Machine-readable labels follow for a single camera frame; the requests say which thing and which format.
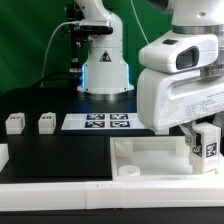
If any white left fence bar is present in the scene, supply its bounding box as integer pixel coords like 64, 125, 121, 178
0, 144, 9, 172

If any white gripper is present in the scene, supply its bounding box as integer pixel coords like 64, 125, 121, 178
137, 69, 224, 146

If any white fence bar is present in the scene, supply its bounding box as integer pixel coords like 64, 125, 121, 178
0, 144, 9, 172
0, 180, 224, 212

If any white front fence bar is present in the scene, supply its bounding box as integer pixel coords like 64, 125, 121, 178
0, 180, 224, 212

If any white square tabletop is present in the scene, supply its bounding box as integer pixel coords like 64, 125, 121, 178
110, 136, 224, 182

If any white cable right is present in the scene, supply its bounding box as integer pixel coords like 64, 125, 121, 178
129, 0, 150, 44

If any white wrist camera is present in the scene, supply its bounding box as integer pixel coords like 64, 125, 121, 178
139, 31, 218, 74

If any white marker sheet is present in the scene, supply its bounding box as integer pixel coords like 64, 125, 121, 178
61, 113, 145, 130

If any white cable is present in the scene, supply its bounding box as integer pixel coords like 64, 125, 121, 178
129, 0, 150, 44
40, 20, 81, 88

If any black cable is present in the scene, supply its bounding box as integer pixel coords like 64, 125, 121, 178
31, 71, 81, 88

